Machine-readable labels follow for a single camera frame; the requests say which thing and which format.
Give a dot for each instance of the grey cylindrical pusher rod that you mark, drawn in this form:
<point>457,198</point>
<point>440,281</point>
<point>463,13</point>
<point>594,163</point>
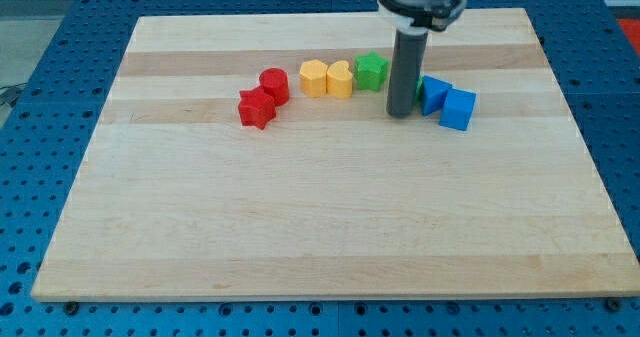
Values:
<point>405,71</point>

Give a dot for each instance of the blue triangle block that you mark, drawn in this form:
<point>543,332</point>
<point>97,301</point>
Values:
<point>433,95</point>

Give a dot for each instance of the green circle block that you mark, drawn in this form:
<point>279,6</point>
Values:
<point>418,91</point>

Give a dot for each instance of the green star block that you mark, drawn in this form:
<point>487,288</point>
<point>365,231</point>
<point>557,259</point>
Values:
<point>371,71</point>

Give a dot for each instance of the blue cube block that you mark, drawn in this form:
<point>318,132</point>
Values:
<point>457,109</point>

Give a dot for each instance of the yellow heart block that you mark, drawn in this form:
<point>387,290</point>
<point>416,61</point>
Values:
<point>339,80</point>

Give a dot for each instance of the yellow hexagon block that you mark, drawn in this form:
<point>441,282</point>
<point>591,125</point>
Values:
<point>313,75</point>

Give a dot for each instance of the red cylinder block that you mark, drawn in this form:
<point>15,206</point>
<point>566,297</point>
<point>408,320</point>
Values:
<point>274,82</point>

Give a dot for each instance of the red star block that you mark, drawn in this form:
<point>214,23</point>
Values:
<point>256,108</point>

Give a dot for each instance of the wooden board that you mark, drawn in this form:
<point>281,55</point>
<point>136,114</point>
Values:
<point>176,200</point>

